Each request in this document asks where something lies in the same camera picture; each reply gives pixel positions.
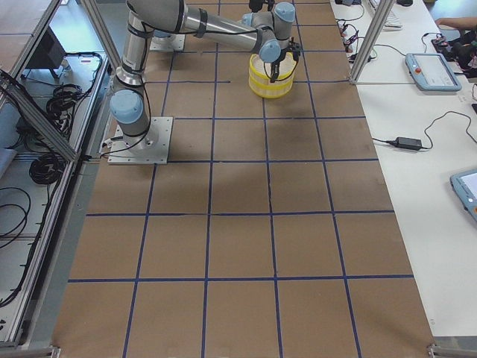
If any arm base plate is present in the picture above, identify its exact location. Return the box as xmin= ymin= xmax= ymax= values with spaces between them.
xmin=107 ymin=117 xmax=173 ymax=165

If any yellow steamer layer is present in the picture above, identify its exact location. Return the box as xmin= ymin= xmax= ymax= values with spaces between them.
xmin=249 ymin=53 xmax=297 ymax=85
xmin=248 ymin=78 xmax=293 ymax=99

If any aluminium frame post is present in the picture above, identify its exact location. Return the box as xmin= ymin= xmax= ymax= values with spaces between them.
xmin=349 ymin=0 xmax=394 ymax=84

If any yellow bottom steamer layer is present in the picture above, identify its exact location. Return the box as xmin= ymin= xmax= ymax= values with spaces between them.
xmin=248 ymin=78 xmax=293 ymax=99

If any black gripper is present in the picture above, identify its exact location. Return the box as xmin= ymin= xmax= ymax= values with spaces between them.
xmin=270 ymin=37 xmax=300 ymax=83

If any teach pendant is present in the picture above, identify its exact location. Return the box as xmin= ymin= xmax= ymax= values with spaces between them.
xmin=405 ymin=53 xmax=461 ymax=92
xmin=449 ymin=169 xmax=476 ymax=220

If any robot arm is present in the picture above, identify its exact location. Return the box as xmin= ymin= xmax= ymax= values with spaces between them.
xmin=110 ymin=1 xmax=301 ymax=150

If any black power brick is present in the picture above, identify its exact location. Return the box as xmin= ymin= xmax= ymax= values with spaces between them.
xmin=386 ymin=136 xmax=423 ymax=151

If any yellow top steamer layer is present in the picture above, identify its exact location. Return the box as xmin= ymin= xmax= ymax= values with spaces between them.
xmin=249 ymin=53 xmax=297 ymax=85

